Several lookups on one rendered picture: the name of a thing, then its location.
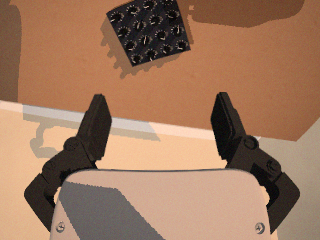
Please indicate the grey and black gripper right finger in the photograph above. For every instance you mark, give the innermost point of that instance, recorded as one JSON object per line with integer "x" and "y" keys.
{"x": 232, "y": 142}

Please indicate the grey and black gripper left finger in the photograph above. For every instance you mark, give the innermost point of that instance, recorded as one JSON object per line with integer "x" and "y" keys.
{"x": 77, "y": 154}

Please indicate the black knob box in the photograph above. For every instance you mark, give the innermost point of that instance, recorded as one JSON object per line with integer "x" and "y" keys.
{"x": 141, "y": 26}

